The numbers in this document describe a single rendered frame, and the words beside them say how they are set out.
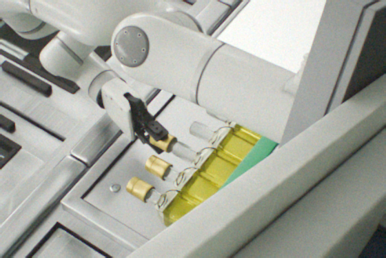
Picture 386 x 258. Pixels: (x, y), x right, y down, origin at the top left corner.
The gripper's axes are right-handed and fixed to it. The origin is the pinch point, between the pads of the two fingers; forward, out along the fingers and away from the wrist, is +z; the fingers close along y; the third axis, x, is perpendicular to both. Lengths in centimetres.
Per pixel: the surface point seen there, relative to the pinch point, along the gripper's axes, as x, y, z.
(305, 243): -23, 63, 59
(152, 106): 9.2, -11.8, -15.1
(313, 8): 56, -12, -13
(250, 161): 3.2, 13.7, 23.3
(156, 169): -5.4, 1.4, 6.6
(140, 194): -11.0, 1.0, 9.0
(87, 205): -16.7, -12.1, -3.8
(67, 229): -22.1, -15.8, -4.1
